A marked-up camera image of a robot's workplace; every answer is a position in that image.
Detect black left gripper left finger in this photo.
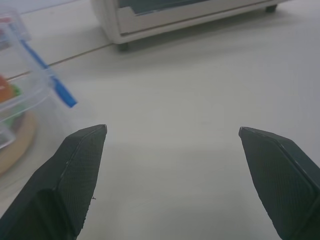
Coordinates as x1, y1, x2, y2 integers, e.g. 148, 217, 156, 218
0, 124, 108, 240

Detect clear plastic container blue clips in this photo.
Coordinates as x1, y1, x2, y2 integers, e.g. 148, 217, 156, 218
0, 6, 78, 201

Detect white toaster oven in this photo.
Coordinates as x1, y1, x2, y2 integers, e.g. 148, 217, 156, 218
90, 0, 296, 52

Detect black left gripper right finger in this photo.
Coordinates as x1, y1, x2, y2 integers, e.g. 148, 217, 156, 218
238, 126, 320, 240

